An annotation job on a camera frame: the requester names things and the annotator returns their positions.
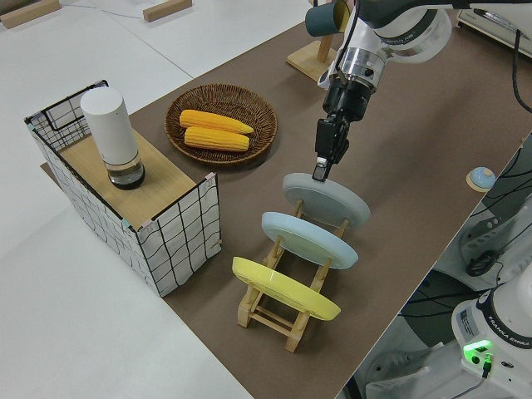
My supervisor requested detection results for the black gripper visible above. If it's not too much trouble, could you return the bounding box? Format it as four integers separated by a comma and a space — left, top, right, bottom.
312, 76, 378, 183

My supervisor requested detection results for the gray plate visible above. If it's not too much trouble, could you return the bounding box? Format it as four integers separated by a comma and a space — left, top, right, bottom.
282, 172, 372, 229

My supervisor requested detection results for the light blue plate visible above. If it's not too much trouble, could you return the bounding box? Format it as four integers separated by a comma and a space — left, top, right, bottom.
261, 211, 359, 270

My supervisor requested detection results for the yellow plate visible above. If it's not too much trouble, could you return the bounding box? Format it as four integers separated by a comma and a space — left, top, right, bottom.
231, 256, 342, 321

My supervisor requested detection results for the wooden plate rack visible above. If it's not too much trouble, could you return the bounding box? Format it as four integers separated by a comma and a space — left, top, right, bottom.
236, 198, 351, 353

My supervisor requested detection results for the wooden mug tree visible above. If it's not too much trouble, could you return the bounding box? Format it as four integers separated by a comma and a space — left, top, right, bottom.
285, 0, 342, 86

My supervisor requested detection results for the brown wicker basket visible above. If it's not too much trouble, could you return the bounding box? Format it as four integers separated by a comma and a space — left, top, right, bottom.
165, 84, 278, 167

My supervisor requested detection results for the yellow corn cob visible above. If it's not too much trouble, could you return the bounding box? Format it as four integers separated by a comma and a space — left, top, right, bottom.
179, 109, 255, 136
183, 126, 251, 153

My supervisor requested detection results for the dark teal mug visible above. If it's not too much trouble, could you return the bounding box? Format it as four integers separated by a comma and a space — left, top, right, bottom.
305, 0, 352, 37

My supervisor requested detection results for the blue dome bell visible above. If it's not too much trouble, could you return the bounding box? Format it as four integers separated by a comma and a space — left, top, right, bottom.
465, 165, 495, 192

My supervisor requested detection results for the cream toaster oven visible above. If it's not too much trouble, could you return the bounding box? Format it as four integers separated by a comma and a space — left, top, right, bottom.
456, 6, 532, 59

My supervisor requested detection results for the wooden block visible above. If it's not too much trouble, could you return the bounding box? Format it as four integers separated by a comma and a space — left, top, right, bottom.
0, 0, 62, 30
142, 0, 195, 22

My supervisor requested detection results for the white cylindrical container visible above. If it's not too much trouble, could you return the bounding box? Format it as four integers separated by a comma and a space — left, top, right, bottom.
80, 86, 146, 191

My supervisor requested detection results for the wire grid shelf box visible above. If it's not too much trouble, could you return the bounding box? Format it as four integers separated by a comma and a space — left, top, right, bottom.
23, 78, 221, 298

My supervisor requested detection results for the coiled black cable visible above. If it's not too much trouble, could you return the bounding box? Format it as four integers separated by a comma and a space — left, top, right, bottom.
465, 250, 496, 278

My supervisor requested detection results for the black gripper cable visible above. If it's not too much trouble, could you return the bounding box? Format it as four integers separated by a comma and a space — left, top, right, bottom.
338, 0, 532, 114

